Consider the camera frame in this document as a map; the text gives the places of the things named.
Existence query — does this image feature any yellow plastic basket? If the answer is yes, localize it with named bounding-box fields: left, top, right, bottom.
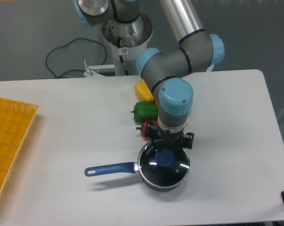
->
left=0, top=97, right=39, bottom=197

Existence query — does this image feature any blue saucepan with handle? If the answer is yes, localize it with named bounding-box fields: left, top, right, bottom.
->
left=84, top=141, right=191, bottom=192

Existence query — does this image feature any green bell pepper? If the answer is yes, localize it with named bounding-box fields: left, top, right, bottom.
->
left=131, top=101, right=158, bottom=123

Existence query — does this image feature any black cable on floor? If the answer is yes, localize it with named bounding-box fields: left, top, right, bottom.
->
left=45, top=37, right=108, bottom=79

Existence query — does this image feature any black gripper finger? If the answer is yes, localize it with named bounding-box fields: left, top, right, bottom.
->
left=181, top=132, right=195, bottom=149
left=143, top=122, right=158, bottom=140

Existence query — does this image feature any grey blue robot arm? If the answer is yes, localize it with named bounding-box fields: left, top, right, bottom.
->
left=73, top=0, right=225, bottom=149

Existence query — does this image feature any red bell pepper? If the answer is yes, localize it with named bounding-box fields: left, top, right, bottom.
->
left=136, top=121, right=158, bottom=140

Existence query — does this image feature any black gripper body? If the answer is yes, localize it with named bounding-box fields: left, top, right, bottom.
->
left=153, top=127, right=183, bottom=151

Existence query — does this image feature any bagged brown bread slice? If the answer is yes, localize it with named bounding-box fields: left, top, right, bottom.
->
left=186, top=110, right=193, bottom=128

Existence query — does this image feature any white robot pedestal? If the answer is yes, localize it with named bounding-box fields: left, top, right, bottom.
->
left=82, top=11, right=154, bottom=78

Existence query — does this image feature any yellow bell pepper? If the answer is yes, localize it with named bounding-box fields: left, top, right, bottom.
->
left=134, top=81, right=155, bottom=103

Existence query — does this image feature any glass lid blue knob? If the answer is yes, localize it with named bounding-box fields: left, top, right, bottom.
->
left=137, top=141, right=190, bottom=191

